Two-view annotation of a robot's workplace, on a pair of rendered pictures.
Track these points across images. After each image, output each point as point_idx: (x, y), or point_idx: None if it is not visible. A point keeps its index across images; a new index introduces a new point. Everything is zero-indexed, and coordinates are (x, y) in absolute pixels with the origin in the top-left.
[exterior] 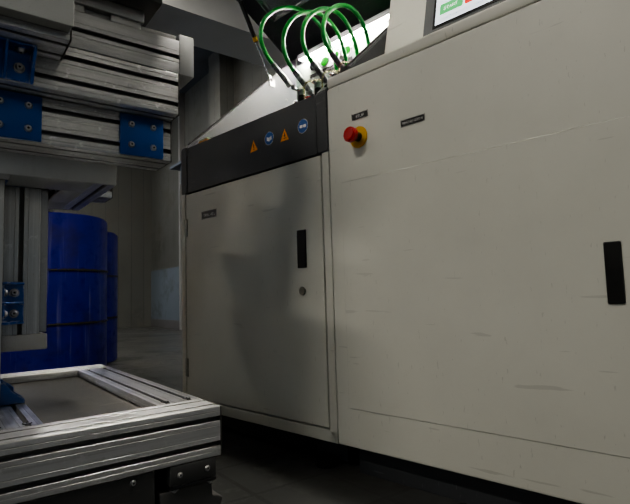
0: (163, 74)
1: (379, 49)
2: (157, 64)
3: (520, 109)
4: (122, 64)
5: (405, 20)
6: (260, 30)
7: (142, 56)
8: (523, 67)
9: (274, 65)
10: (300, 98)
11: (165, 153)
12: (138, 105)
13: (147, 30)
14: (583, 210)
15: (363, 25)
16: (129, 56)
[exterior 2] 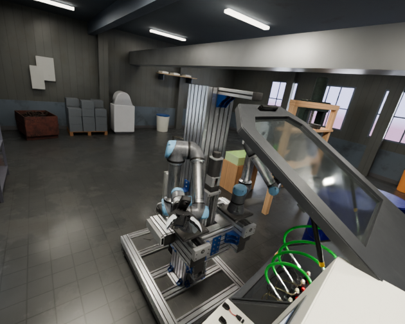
0: (188, 256)
1: (275, 311)
2: (187, 252)
3: None
4: (182, 249)
5: (281, 316)
6: (284, 234)
7: (185, 249)
8: None
9: (288, 253)
10: (303, 278)
11: (192, 272)
12: (183, 260)
13: (189, 242)
14: None
15: (309, 284)
16: (183, 247)
